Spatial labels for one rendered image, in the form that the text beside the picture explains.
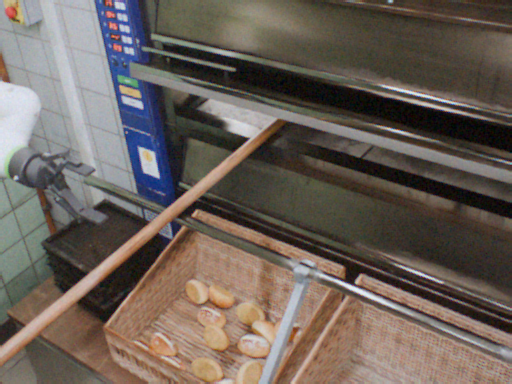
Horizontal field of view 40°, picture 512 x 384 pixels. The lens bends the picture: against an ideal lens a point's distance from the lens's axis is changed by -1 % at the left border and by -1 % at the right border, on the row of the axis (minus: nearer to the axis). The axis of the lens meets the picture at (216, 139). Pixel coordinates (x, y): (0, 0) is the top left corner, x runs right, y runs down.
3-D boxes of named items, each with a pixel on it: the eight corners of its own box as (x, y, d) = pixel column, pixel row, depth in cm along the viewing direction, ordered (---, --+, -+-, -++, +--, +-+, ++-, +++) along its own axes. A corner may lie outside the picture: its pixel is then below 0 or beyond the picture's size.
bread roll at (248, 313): (258, 330, 216) (266, 328, 220) (264, 309, 216) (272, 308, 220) (231, 319, 221) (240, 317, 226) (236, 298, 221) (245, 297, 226)
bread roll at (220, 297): (227, 299, 222) (221, 314, 223) (240, 298, 227) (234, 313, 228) (205, 283, 228) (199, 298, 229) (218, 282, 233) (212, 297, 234)
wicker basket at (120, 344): (207, 268, 246) (196, 205, 232) (351, 332, 214) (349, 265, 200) (109, 362, 216) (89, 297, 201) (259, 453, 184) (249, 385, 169)
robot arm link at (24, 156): (11, 190, 175) (0, 160, 170) (47, 167, 182) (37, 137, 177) (26, 198, 171) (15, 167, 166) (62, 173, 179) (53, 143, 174)
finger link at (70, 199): (49, 183, 168) (47, 186, 169) (79, 219, 167) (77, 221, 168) (61, 175, 170) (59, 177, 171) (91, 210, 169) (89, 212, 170)
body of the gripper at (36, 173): (45, 149, 173) (70, 159, 167) (53, 177, 177) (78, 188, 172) (21, 164, 168) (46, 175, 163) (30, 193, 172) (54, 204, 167)
